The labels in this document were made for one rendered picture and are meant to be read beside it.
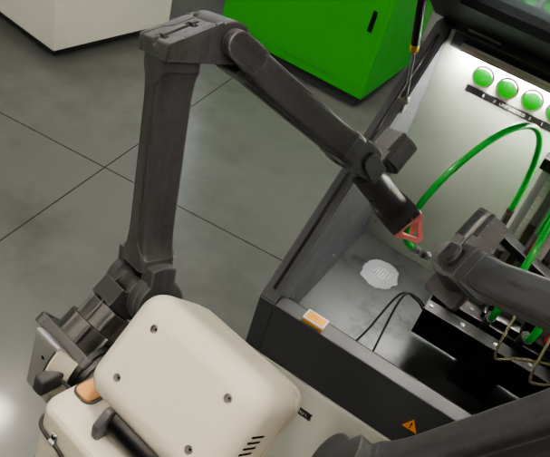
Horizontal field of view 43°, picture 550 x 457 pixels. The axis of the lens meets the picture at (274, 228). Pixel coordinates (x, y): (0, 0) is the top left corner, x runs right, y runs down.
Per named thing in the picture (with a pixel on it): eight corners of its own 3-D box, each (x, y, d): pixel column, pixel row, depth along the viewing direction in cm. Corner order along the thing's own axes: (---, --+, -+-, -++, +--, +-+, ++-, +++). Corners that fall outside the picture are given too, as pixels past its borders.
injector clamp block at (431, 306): (400, 350, 165) (423, 306, 156) (416, 326, 172) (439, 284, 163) (533, 433, 155) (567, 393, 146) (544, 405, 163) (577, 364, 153)
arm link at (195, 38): (130, 1, 91) (170, 16, 84) (217, 10, 99) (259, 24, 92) (101, 301, 108) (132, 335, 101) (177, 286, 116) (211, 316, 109)
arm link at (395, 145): (328, 149, 125) (362, 165, 119) (369, 101, 126) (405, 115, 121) (353, 187, 134) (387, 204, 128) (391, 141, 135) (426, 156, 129)
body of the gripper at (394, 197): (398, 189, 138) (380, 165, 134) (423, 214, 130) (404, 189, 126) (372, 210, 139) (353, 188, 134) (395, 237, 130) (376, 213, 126)
